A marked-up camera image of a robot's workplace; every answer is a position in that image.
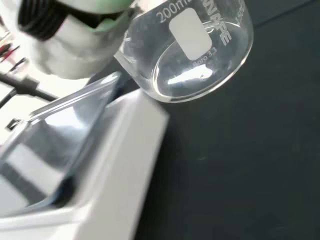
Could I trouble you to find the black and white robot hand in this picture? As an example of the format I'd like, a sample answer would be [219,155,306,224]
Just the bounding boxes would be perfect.
[0,0,137,79]

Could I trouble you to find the black bench cloth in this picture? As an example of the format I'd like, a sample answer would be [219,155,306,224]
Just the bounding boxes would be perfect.
[131,0,320,240]

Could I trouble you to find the black cable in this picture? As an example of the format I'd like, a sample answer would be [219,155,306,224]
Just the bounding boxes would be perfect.
[0,71,59,109]

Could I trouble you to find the white electronic balance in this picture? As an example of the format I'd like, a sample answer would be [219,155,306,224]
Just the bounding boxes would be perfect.
[0,71,170,240]

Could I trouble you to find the red and black wires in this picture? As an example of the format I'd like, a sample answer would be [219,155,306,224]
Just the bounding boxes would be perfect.
[0,29,28,71]

